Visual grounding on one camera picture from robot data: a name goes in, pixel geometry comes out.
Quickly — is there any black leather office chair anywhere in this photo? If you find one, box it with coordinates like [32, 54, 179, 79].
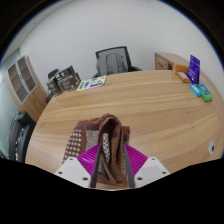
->
[7, 111, 36, 164]

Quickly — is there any brown patterned towel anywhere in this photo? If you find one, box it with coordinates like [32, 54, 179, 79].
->
[62, 113, 132, 188]

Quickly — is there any wooden cabinet with glass doors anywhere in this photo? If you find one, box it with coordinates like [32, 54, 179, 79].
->
[5, 55, 48, 123]

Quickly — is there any small beige box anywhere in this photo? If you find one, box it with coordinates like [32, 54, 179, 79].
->
[175, 71, 191, 84]

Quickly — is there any round grey desk grommet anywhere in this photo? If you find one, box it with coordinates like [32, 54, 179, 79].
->
[207, 139, 216, 156]

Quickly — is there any orange box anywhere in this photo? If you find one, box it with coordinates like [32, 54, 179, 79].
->
[172, 63, 190, 75]

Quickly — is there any purple standing card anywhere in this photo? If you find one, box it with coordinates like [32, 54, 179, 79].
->
[186, 54, 201, 85]

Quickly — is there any low wooden side cabinet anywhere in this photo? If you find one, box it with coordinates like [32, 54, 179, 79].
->
[154, 51, 191, 72]

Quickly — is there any small brown cardboard box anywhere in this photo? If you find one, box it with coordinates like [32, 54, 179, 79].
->
[46, 76, 62, 96]

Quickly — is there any white printed leaflet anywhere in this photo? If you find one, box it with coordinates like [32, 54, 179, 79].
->
[76, 74, 108, 92]

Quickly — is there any blue box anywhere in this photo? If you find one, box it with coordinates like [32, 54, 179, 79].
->
[189, 83, 202, 98]

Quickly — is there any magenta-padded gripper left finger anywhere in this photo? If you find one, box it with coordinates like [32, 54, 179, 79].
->
[54, 143, 102, 189]

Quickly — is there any black mesh office chair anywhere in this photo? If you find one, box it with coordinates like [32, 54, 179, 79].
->
[91, 45, 143, 80]

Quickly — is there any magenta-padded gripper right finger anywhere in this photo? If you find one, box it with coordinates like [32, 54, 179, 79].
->
[123, 143, 171, 190]

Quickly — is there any green box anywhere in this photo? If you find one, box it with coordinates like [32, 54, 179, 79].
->
[196, 83, 214, 103]

